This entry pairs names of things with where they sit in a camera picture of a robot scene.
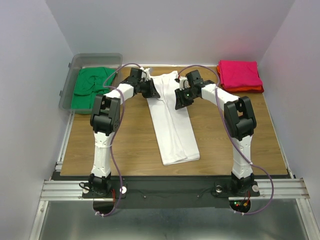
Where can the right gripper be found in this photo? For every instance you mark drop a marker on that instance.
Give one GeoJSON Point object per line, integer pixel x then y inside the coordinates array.
{"type": "Point", "coordinates": [180, 97]}

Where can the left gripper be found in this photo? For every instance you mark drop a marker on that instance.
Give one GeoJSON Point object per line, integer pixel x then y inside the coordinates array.
{"type": "Point", "coordinates": [149, 89]}

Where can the white t shirt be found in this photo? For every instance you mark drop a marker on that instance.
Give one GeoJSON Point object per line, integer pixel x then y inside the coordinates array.
{"type": "Point", "coordinates": [173, 129]}

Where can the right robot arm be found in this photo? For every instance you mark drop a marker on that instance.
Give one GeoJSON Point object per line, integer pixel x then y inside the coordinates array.
{"type": "Point", "coordinates": [238, 119]}

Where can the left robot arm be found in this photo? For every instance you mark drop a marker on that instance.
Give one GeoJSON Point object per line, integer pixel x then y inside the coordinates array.
{"type": "Point", "coordinates": [106, 119]}

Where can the grey plastic bin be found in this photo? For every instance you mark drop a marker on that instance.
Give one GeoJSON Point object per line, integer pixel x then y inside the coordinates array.
{"type": "Point", "coordinates": [83, 61]}

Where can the pink folded t shirt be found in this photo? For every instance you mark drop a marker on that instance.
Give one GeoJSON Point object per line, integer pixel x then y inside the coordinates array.
{"type": "Point", "coordinates": [232, 63]}

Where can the green t shirt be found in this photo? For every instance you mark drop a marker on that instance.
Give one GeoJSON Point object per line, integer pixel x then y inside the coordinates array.
{"type": "Point", "coordinates": [89, 83]}

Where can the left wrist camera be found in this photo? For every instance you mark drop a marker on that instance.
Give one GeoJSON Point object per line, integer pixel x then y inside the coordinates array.
{"type": "Point", "coordinates": [146, 73]}

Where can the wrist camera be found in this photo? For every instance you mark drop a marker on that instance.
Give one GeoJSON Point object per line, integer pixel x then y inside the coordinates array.
{"type": "Point", "coordinates": [146, 73]}
{"type": "Point", "coordinates": [183, 83]}

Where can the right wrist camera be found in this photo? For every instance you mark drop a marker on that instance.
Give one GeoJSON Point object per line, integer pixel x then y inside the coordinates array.
{"type": "Point", "coordinates": [183, 83]}

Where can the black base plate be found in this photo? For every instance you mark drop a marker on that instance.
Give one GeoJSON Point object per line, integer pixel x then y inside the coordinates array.
{"type": "Point", "coordinates": [168, 192]}

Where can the aluminium frame rail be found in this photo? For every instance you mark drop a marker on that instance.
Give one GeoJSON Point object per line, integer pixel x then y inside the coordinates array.
{"type": "Point", "coordinates": [283, 189]}

